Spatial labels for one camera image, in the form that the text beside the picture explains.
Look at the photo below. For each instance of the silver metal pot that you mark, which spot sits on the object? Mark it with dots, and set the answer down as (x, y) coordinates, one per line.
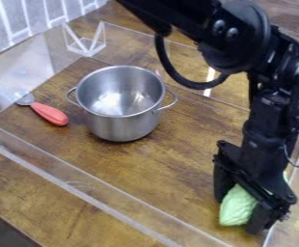
(123, 99)

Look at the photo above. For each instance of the red handled spatula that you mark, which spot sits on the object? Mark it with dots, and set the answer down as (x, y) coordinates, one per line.
(46, 111)

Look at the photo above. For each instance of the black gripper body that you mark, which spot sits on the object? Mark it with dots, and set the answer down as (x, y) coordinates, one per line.
(259, 159)

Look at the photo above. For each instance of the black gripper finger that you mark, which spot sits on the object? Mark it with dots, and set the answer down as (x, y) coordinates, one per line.
(266, 214)
(223, 182)

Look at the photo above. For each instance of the clear acrylic triangle bracket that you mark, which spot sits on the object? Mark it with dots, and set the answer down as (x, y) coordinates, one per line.
(85, 46)

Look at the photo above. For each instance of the green bitter gourd toy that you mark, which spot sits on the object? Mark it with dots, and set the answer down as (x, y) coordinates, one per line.
(237, 207)

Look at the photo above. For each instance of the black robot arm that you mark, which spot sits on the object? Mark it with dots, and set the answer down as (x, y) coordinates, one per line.
(241, 42)

